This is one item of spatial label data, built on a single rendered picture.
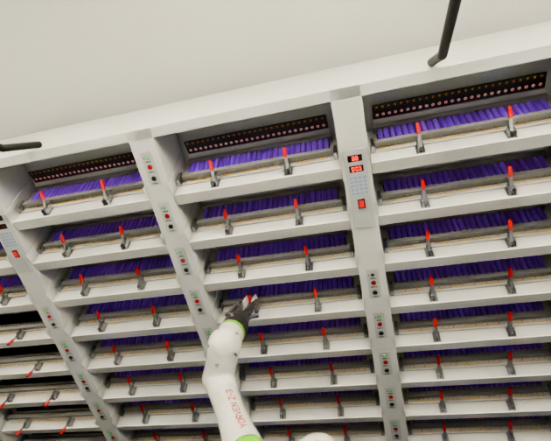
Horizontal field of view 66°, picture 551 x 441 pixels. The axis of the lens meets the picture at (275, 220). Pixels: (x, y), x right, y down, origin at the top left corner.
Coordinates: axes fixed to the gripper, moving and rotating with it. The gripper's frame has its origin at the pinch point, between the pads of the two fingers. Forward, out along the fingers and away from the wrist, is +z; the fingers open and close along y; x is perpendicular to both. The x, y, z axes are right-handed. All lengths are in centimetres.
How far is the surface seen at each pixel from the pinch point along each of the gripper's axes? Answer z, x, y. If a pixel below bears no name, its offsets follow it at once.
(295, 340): 8.0, -23.2, 13.3
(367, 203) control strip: -11, 35, 51
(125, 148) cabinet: 3, 68, -39
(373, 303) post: -1.9, -5.1, 48.0
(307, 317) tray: -0.6, -9.0, 22.0
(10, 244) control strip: -12, 39, -91
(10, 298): -2, 13, -110
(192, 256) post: -8.0, 23.5, -16.3
